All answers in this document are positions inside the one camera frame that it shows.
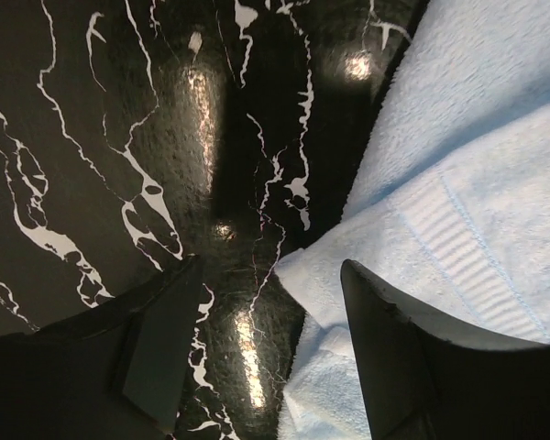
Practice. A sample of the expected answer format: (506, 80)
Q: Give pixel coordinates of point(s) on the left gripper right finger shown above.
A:
(425, 374)

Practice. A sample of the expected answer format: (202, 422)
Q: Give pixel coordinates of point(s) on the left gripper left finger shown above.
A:
(113, 372)

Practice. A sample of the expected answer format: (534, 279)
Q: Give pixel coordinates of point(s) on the light blue towel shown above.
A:
(451, 203)

